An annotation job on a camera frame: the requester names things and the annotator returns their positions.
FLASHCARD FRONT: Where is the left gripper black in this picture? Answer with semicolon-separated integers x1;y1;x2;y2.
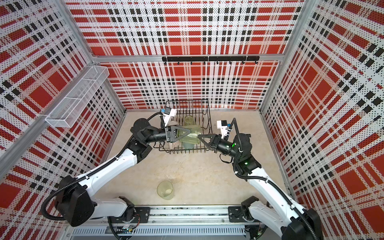
144;124;192;144

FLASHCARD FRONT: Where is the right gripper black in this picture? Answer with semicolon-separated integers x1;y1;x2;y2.
198;135;240;161

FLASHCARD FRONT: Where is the green patterned glass cup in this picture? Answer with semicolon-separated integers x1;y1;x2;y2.
183;115;196;126

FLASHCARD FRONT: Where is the black wire dish rack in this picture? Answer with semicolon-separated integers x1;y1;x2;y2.
158;99;213;154

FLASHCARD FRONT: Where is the pale green glass cup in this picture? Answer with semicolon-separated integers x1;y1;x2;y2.
157;181;174;200

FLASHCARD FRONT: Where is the pink mug purple inside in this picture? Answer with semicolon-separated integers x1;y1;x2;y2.
169;142;179;150

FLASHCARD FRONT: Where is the teal textured glass cup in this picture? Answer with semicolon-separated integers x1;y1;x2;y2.
183;142;200;150

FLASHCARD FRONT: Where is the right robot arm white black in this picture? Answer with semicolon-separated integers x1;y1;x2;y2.
198;134;324;240

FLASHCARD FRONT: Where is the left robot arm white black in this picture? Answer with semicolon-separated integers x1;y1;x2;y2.
40;118;191;227

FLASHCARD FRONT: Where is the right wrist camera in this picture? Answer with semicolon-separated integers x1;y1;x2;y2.
217;120;232;140

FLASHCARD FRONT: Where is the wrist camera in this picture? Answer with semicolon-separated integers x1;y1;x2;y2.
217;120;232;140
162;107;177;127

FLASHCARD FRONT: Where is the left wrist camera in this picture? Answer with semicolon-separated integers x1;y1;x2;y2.
162;107;177;127

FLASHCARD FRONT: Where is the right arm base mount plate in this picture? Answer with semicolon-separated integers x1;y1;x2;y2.
228;206;259;223

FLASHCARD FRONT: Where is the black wall hook rail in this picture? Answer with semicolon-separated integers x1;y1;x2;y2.
162;56;260;64

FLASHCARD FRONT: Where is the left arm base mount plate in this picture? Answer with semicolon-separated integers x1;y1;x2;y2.
110;207;150;225

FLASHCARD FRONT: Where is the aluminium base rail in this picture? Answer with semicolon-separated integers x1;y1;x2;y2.
64;204;313;238

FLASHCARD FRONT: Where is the white mesh wall basket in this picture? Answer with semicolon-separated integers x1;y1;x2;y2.
46;66;109;128

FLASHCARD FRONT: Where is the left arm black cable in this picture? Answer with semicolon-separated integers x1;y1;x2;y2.
40;111;164;221

